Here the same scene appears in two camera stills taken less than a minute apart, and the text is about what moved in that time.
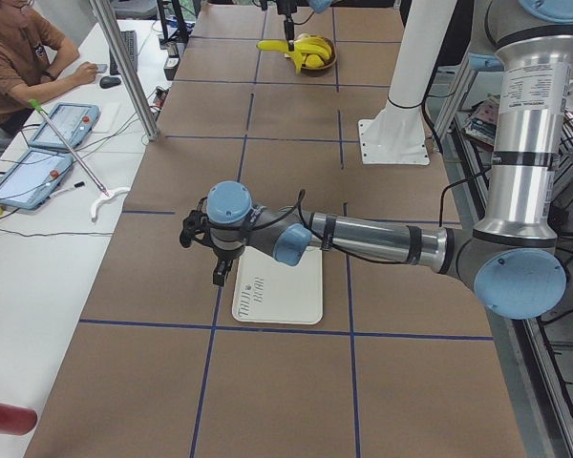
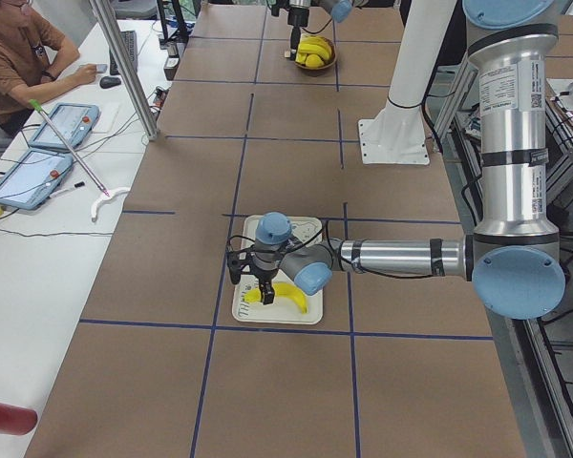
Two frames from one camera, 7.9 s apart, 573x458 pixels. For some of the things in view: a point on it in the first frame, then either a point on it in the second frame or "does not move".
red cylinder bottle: [6, 418] does not move
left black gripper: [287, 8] → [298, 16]
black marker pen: [76, 185] does not move
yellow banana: [314, 45] does not move
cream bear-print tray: [269, 291] does not move
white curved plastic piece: [105, 198] does not move
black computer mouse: [108, 81] does not move
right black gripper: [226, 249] → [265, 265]
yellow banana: [282, 46] → [253, 296]
